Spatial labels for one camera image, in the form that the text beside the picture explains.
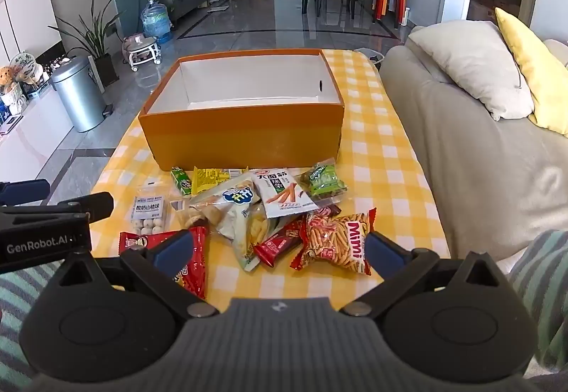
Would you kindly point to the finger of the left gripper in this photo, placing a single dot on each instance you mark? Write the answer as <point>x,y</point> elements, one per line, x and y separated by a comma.
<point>22,192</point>

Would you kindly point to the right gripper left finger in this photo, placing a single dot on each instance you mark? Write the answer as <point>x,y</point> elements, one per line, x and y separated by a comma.
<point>162,288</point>

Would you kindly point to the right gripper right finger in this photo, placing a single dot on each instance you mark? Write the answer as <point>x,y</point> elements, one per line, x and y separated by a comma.
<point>402,271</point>

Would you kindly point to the red cartoon snack bag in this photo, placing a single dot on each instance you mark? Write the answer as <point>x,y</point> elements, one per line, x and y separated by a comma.
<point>179,254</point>

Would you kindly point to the yogurt hawthorn ball packet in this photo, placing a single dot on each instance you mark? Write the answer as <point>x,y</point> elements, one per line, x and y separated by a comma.
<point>148,211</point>

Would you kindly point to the clear pastry packet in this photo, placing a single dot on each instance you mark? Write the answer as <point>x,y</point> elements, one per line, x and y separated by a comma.
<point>189,213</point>

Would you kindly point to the Mimi fries snack bag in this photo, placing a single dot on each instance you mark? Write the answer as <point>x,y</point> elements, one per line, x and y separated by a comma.
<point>339,240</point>

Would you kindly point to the green sausage stick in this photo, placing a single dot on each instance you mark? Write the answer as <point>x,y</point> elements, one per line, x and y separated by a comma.
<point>182,181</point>

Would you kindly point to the white blue chips bag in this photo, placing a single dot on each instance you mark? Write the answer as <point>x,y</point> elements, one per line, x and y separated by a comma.
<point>235,211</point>

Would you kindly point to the yellow biscuit packet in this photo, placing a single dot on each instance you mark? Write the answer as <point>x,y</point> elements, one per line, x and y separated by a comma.
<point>204,179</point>

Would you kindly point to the red chocolate bar wrapper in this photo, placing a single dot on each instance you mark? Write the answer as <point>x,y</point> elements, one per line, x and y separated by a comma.
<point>279,243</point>

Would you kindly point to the green nut snack packet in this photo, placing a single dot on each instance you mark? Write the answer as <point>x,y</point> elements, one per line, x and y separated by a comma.
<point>321,181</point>

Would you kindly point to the white breadstick snack packet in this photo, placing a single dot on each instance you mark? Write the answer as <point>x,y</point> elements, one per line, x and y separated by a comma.
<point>280,193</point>

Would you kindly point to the white low tv console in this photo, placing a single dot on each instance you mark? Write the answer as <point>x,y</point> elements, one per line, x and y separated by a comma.
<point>26,149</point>

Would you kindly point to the yellow checkered tablecloth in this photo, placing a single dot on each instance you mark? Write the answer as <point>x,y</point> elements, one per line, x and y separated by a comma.
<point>376,161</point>

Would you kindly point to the plush toy decor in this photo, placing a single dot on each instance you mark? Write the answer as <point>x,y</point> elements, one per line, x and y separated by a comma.
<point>7,79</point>

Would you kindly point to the silver pedal trash bin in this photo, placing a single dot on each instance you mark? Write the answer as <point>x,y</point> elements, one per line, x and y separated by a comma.
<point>80,94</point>

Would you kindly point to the beige sofa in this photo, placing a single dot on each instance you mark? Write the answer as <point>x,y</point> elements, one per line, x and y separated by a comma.
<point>497,185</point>

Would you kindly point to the striped green blanket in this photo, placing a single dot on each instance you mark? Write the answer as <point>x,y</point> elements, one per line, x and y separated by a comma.
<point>466,327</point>

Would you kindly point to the potted long-leaf plant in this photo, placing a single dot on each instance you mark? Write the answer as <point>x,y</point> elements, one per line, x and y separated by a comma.
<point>91,38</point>

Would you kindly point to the orange cardboard box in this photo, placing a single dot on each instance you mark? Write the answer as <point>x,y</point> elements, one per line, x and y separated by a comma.
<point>279,108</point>

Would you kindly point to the small white rolling stool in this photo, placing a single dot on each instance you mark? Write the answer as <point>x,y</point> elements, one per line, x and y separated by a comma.
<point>139,49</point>

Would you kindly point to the floor basket with bag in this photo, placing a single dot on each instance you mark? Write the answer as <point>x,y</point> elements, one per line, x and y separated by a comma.
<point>376,57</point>

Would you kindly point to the white cushion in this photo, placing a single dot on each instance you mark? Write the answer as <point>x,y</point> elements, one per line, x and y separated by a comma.
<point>473,55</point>

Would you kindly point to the blue water jug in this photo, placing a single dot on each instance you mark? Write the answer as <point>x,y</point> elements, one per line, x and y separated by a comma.
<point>155,21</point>

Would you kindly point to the yellow cushion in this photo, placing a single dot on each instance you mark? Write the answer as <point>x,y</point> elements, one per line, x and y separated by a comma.
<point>545,75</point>

